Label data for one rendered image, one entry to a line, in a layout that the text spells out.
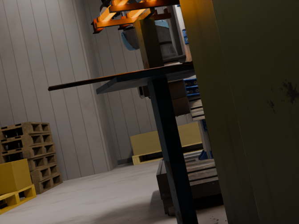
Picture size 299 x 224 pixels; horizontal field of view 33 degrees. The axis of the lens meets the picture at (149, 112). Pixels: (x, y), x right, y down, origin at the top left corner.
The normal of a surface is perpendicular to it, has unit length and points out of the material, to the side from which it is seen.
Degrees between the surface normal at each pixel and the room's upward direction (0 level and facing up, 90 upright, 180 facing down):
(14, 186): 90
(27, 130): 90
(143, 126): 90
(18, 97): 90
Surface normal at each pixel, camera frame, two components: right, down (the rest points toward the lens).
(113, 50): -0.04, -0.03
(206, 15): -0.94, 0.19
